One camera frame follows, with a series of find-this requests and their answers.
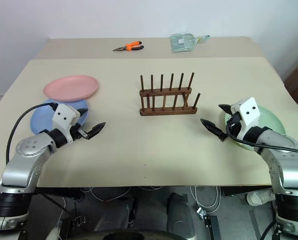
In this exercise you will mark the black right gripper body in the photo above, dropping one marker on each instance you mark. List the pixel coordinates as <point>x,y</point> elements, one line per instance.
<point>235,123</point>

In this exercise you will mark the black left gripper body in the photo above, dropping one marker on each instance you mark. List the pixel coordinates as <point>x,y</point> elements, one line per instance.
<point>79,133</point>

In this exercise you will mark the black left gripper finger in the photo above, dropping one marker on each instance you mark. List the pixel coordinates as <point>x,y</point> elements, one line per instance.
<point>96,128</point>
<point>82,111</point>

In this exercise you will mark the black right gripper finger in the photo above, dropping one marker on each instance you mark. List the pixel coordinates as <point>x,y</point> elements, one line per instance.
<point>226,108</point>
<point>214,128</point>

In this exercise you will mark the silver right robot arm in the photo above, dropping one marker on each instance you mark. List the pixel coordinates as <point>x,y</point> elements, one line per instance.
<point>286,165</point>

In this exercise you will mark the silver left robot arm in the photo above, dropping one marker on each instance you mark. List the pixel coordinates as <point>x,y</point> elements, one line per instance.
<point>21,165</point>

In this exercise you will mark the wooden dish rack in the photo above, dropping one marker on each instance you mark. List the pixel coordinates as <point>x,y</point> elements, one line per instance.
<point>167,110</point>

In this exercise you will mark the pink plate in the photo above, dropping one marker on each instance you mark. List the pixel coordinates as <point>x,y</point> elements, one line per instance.
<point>71,87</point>

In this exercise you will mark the green plate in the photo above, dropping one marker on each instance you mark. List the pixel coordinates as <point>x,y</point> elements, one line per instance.
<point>270,118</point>

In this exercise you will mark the blue plate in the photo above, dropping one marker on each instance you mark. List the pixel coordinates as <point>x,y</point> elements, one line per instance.
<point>42,120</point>

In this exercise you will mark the white shoe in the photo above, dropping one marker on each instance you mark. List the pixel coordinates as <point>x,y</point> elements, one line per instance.
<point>260,197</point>

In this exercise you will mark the clear plastic bag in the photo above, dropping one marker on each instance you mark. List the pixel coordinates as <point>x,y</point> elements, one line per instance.
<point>182,43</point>

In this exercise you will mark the dark rounded robot leg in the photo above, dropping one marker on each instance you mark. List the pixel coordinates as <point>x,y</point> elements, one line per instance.
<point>180,215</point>
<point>115,215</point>

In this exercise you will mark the dark rounded robot waist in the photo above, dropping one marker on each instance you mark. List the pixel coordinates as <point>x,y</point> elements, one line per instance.
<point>128,236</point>

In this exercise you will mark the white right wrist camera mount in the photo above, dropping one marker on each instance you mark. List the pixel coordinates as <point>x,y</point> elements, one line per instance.
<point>249,112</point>

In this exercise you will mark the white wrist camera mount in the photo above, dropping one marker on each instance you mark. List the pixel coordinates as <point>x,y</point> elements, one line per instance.
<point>63,116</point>
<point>249,112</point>

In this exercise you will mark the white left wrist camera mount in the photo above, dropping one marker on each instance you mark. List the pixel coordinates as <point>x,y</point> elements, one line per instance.
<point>63,116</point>

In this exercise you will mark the black metal floor bracket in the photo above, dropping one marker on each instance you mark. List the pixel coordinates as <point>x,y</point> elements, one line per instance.
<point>210,227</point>

